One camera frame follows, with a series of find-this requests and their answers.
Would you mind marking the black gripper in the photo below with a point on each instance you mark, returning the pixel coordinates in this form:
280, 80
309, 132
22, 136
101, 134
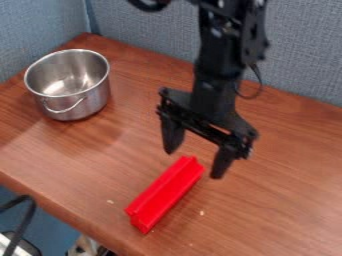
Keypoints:
205, 111

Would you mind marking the red plastic block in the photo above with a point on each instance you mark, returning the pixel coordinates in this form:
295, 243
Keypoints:
153, 202

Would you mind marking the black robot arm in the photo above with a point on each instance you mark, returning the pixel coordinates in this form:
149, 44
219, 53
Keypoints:
232, 46

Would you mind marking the metal pot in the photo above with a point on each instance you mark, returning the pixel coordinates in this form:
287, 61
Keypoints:
68, 82

